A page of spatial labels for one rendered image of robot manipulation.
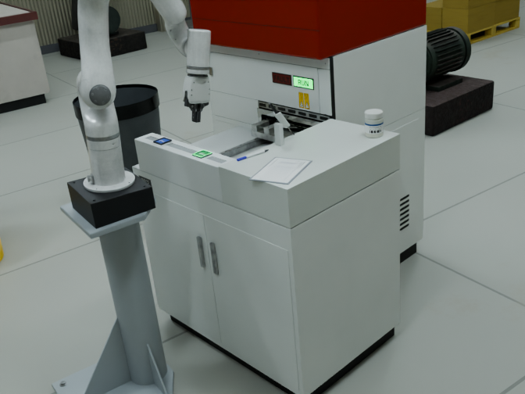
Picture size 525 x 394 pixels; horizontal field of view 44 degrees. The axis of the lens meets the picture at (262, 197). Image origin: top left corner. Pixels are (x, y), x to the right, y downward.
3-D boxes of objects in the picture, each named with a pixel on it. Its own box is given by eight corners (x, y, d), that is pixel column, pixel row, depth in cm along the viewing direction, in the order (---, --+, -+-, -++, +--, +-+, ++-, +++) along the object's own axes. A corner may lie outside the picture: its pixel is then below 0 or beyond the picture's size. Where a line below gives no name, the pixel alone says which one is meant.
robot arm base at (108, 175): (89, 197, 231) (81, 148, 223) (79, 177, 246) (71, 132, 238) (141, 186, 238) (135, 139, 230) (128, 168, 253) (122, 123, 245)
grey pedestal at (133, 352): (89, 446, 246) (39, 261, 212) (51, 386, 280) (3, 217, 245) (204, 386, 271) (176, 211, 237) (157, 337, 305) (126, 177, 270)
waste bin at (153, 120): (147, 170, 497) (130, 80, 467) (188, 190, 457) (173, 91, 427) (80, 195, 466) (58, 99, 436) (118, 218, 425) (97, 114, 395)
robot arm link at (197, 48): (181, 64, 238) (191, 67, 230) (183, 27, 234) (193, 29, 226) (202, 64, 242) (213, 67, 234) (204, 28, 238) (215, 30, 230)
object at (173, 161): (157, 162, 284) (151, 132, 278) (241, 193, 246) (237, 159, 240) (139, 169, 278) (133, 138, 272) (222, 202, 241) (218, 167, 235)
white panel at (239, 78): (216, 117, 335) (206, 40, 318) (337, 148, 279) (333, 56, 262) (211, 119, 333) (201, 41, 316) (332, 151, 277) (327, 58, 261)
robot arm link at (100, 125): (87, 143, 227) (77, 77, 217) (81, 127, 243) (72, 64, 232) (122, 137, 231) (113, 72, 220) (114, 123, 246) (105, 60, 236)
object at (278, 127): (284, 139, 253) (282, 107, 248) (291, 141, 251) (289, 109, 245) (273, 144, 250) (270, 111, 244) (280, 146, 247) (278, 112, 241)
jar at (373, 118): (372, 130, 254) (372, 107, 250) (387, 134, 249) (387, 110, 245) (361, 136, 250) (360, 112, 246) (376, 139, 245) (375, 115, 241)
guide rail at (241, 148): (273, 137, 300) (272, 130, 298) (276, 137, 298) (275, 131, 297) (187, 173, 270) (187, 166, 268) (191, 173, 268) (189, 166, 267)
